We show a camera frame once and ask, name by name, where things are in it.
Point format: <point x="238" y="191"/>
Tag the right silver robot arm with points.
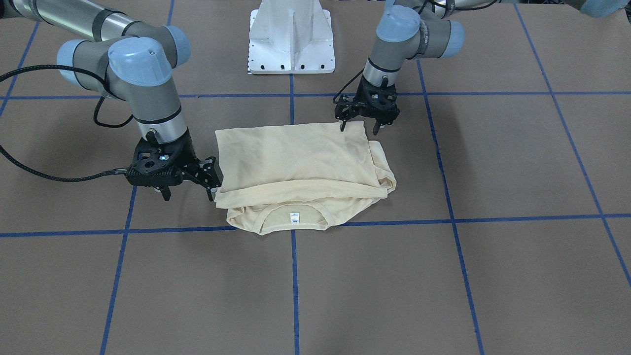
<point x="129" y="60"/>

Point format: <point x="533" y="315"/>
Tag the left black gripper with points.
<point x="348" y="109"/>

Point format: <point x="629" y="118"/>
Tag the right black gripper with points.
<point x="188" y="152"/>

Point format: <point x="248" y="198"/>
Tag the brown paper table cover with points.
<point x="508" y="233"/>

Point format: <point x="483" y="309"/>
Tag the cream long sleeve shirt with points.
<point x="301" y="176"/>

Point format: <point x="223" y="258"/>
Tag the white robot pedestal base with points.
<point x="290" y="37"/>

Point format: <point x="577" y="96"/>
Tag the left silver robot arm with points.
<point x="408" y="29"/>

